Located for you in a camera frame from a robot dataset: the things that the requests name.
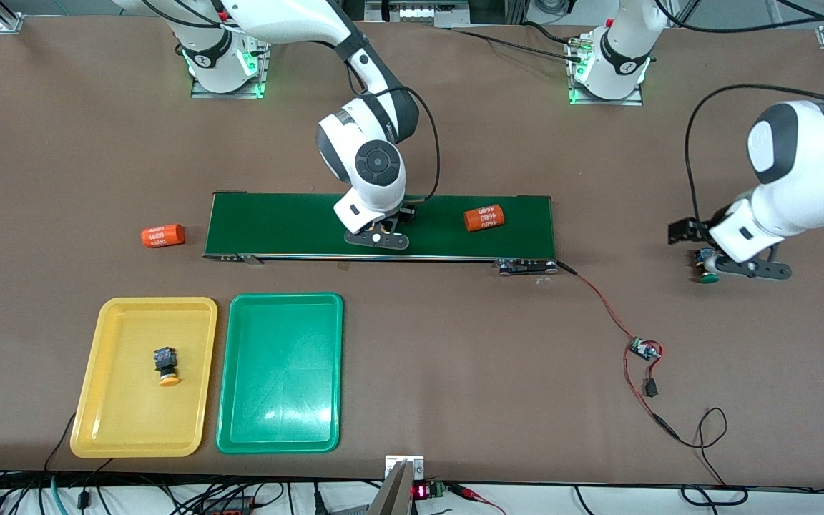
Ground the red clip lead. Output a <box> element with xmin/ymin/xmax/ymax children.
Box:
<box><xmin>448</xmin><ymin>484</ymin><xmax>507</xmax><ymax>515</ymax></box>

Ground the orange cylinder with white print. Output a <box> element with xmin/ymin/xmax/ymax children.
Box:
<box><xmin>463</xmin><ymin>204</ymin><xmax>506</xmax><ymax>234</ymax></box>
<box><xmin>140</xmin><ymin>223</ymin><xmax>186</xmax><ymax>249</ymax></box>

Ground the thick black cable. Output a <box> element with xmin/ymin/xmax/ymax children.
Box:
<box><xmin>446</xmin><ymin>27</ymin><xmax>592</xmax><ymax>65</ymax></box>

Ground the small controller circuit board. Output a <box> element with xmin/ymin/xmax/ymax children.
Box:
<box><xmin>629</xmin><ymin>337</ymin><xmax>664</xmax><ymax>363</ymax></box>

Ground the grey metal bar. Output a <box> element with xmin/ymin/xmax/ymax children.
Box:
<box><xmin>366</xmin><ymin>460</ymin><xmax>414</xmax><ymax>515</ymax></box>

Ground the grey electronics box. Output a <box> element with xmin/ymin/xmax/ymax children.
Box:
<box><xmin>365</xmin><ymin>0</ymin><xmax>471</xmax><ymax>26</ymax></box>

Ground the green belt conveyor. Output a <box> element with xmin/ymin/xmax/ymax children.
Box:
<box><xmin>202</xmin><ymin>191</ymin><xmax>559</xmax><ymax>277</ymax></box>

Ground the yellow plastic tray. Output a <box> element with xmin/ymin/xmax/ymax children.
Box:
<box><xmin>70</xmin><ymin>297</ymin><xmax>218</xmax><ymax>458</ymax></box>

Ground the green plastic tray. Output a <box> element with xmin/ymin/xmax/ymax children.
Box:
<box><xmin>216</xmin><ymin>293</ymin><xmax>344</xmax><ymax>455</ymax></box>

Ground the yellow cap push button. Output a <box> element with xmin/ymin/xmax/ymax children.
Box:
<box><xmin>152</xmin><ymin>345</ymin><xmax>182</xmax><ymax>388</ymax></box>

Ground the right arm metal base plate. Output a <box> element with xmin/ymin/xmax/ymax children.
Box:
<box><xmin>190</xmin><ymin>20</ymin><xmax>275</xmax><ymax>99</ymax></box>

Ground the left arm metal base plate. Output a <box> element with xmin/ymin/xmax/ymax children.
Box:
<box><xmin>566</xmin><ymin>32</ymin><xmax>646</xmax><ymax>107</ymax></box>

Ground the thin black looped cable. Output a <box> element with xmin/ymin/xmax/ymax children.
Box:
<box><xmin>673</xmin><ymin>406</ymin><xmax>729</xmax><ymax>489</ymax></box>

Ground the green cap push button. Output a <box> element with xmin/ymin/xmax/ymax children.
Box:
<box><xmin>695</xmin><ymin>249</ymin><xmax>720</xmax><ymax>285</ymax></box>

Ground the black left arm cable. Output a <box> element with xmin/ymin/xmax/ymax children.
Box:
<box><xmin>655</xmin><ymin>0</ymin><xmax>824</xmax><ymax>224</ymax></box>

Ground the silver mounting bracket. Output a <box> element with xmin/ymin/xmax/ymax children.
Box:
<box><xmin>384</xmin><ymin>455</ymin><xmax>426</xmax><ymax>481</ymax></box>

